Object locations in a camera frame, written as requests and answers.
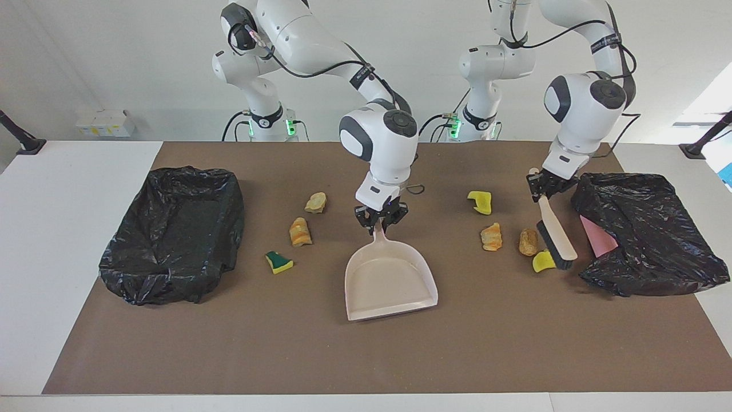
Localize beige hand brush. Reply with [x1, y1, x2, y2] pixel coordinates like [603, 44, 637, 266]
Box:
[529, 168, 578, 271]

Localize beige plastic dustpan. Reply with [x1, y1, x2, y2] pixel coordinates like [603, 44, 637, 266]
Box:
[344, 220, 439, 322]

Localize striped croissant pastry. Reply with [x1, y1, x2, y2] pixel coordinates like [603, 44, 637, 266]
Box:
[289, 217, 313, 248]
[480, 223, 503, 252]

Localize green and yellow sponge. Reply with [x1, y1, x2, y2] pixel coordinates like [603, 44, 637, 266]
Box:
[265, 251, 295, 275]

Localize crumpled black trash bag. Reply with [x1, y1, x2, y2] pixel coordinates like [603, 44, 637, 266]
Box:
[571, 172, 731, 298]

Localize black bag lined bin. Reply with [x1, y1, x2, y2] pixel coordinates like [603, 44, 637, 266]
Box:
[99, 167, 245, 306]

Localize pink sheet in bag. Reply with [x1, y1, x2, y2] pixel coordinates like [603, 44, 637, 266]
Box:
[579, 215, 619, 259]

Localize brown table mat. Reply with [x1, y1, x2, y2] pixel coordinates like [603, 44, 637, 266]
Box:
[42, 141, 732, 395]

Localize black left base cable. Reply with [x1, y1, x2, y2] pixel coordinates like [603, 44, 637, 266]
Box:
[415, 113, 458, 142]

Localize black base cable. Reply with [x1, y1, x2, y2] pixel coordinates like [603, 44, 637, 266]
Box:
[222, 110, 311, 142]
[415, 113, 458, 142]

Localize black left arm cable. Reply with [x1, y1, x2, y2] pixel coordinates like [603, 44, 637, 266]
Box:
[489, 0, 641, 158]

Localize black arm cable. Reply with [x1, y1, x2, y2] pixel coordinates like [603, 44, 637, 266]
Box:
[489, 0, 641, 158]
[228, 20, 427, 195]

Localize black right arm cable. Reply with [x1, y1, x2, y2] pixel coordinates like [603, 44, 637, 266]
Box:
[228, 20, 427, 195]

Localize black camera stand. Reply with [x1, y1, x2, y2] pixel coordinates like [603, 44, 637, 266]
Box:
[0, 110, 47, 156]
[679, 111, 732, 160]

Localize black right base cable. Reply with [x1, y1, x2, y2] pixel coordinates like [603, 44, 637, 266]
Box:
[222, 110, 311, 142]

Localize white wall socket boxes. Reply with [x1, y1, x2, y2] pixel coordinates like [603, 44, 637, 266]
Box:
[75, 109, 136, 137]

